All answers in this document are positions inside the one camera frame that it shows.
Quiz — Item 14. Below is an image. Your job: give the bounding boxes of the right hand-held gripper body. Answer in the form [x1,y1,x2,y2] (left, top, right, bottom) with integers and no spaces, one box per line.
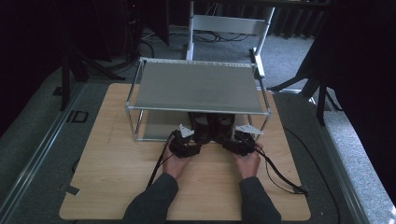
[221,123,265,157]

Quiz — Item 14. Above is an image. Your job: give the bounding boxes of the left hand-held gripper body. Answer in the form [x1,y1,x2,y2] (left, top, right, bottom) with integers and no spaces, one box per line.
[167,123,203,160]

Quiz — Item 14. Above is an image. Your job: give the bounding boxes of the black leather shoe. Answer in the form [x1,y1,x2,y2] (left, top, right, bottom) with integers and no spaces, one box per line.
[188,112,217,146]
[214,113,236,145]

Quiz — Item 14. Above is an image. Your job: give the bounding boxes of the metal shoe rack grey shelves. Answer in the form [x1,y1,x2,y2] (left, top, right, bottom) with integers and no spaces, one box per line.
[124,56,273,143]

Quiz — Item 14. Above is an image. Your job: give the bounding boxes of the person's left hand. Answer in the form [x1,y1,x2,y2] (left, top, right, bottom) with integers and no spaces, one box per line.
[161,145,192,180]

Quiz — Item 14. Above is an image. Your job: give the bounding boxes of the person's right hand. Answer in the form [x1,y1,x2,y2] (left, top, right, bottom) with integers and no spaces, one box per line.
[233,142,264,180]

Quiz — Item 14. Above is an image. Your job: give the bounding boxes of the black tripod stand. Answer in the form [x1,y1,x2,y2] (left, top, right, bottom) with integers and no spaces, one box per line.
[51,43,126,112]
[266,69,344,127]

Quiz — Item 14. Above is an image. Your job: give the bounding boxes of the black floor plate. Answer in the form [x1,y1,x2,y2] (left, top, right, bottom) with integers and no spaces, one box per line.
[65,109,90,124]

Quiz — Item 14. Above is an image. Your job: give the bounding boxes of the white metal stand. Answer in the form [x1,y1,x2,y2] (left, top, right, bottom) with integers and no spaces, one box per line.
[185,1,276,79]

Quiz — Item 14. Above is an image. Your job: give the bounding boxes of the grey tape strip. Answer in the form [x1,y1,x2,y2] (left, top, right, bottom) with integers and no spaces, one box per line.
[59,182,81,197]

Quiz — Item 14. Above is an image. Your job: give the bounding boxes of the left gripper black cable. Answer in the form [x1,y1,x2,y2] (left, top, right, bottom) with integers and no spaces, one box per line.
[146,132,177,189]

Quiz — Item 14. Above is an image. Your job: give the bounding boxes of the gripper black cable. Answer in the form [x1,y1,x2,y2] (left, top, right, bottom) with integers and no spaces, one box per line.
[252,143,310,196]
[146,132,177,189]

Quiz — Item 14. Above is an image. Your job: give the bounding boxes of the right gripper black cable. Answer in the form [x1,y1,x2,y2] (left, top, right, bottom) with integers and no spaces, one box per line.
[252,143,310,196]

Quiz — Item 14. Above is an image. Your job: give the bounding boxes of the long black floor cable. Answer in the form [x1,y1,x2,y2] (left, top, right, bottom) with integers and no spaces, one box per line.
[282,126,343,224]

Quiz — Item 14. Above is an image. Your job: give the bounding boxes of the black floor cables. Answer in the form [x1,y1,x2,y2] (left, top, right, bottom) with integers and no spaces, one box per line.
[139,28,251,44]

